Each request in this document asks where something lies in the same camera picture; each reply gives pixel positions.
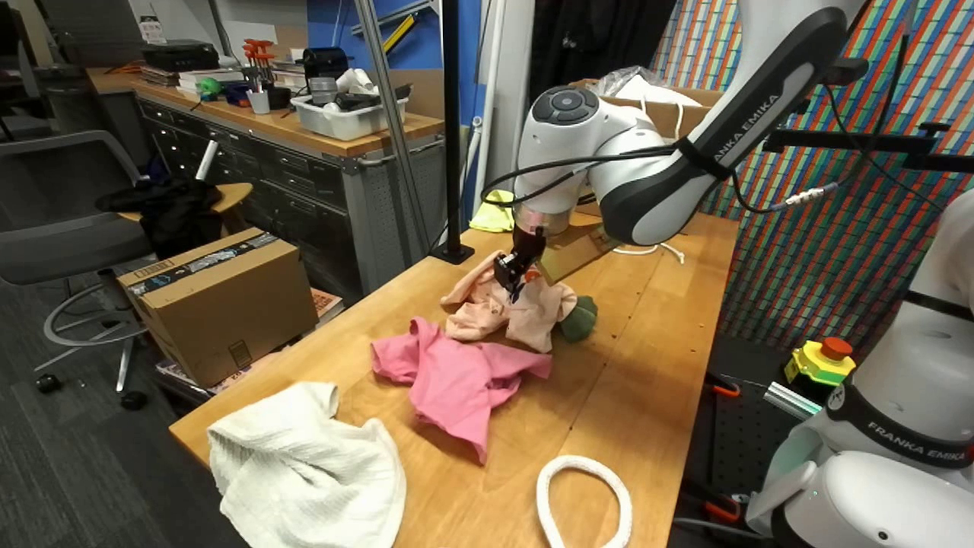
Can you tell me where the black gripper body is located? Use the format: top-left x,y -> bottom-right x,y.
508,223 -> 550,268

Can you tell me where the yellow-green cloth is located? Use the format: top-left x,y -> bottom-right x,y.
467,189 -> 521,238

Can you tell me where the pale pink cloth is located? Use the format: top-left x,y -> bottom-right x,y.
437,248 -> 577,357

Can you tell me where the thin white rope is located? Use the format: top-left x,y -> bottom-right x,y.
613,239 -> 688,268

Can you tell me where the thick white rope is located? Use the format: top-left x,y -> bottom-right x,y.
533,452 -> 637,548

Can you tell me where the white ribbed towel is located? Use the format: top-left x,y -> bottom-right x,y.
208,380 -> 408,548

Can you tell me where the black pole stand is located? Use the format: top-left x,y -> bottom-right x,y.
433,0 -> 477,264

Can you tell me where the white pole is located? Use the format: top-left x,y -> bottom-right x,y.
469,0 -> 508,223

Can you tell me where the clear plastic bag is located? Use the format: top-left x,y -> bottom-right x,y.
590,62 -> 651,99

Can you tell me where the silver metal pole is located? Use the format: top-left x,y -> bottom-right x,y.
351,0 -> 425,260

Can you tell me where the cardboard box with white label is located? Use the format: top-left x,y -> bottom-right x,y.
576,76 -> 725,142

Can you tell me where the white sheet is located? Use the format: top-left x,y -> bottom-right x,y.
613,73 -> 707,110

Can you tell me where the black curtain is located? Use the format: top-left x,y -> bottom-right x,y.
526,0 -> 680,104

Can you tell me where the grey workbench with wooden top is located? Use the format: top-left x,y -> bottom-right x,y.
85,62 -> 450,302

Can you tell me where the white plastic bin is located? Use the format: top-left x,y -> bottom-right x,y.
289,90 -> 413,142

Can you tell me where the cardboard box with black tape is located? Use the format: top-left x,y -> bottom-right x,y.
116,224 -> 323,390

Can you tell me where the blue panel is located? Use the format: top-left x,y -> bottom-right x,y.
300,0 -> 480,73

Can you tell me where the yellow red emergency stop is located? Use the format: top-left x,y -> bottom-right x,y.
782,331 -> 862,390

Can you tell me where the black garment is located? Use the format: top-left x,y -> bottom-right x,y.
98,176 -> 224,255

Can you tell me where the black case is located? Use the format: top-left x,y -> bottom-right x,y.
139,38 -> 223,73

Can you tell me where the grey office chair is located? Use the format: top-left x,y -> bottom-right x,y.
0,126 -> 154,397

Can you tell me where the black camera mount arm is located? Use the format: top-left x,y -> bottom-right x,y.
760,118 -> 974,176

